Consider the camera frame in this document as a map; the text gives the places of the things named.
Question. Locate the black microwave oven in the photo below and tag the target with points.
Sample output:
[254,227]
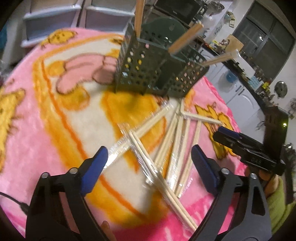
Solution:
[185,11]

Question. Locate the hanging steel strainer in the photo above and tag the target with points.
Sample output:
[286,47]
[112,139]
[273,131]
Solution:
[215,6]

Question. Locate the hanging round pot lid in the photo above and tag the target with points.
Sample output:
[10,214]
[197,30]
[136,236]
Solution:
[280,89]

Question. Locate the chopsticks long pair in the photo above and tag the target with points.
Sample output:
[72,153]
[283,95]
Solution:
[159,181]

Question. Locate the wrapped chopsticks right pair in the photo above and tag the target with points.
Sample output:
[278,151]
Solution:
[185,156]

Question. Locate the dark green utensil caddy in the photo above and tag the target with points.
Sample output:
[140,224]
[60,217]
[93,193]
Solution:
[145,66]

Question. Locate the white kitchen cabinets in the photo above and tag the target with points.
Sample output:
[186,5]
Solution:
[231,81]

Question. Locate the wrapped chopsticks by caddy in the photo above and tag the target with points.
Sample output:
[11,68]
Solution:
[201,118]

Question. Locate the person's left hand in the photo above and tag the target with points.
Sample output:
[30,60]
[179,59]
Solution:
[107,230]

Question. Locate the green sleeve forearm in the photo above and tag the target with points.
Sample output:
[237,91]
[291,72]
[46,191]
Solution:
[278,210]

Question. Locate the chopsticks in caddy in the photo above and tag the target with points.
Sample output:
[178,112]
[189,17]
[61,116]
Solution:
[185,39]
[139,10]
[221,58]

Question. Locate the right plastic drawer tower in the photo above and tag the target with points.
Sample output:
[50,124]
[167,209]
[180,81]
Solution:
[107,16]

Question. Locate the chopsticks in caddy middle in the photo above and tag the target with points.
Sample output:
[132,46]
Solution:
[185,39]

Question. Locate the plastic drawer tower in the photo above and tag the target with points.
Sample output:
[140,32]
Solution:
[44,17]
[107,16]

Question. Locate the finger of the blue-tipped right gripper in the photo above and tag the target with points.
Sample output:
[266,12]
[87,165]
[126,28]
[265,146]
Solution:
[237,142]

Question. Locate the person's right hand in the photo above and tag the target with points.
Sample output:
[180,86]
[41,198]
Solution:
[268,180]

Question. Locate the chopsticks in caddy right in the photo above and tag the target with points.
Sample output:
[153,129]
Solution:
[221,58]

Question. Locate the chopsticks in caddy left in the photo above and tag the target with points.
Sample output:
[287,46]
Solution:
[139,10]

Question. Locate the wrapped chopsticks middle pair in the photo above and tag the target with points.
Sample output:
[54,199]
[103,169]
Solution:
[169,148]

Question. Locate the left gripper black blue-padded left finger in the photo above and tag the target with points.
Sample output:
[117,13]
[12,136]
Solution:
[58,210]

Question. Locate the wooden cutting board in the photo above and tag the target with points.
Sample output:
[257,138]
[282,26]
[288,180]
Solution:
[233,44]

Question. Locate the dark framed window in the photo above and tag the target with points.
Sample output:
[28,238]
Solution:
[267,43]

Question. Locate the left plastic drawer tower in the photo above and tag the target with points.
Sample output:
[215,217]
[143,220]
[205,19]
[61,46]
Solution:
[44,17]

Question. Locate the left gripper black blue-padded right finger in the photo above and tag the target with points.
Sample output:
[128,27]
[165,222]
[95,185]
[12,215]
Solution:
[251,220]

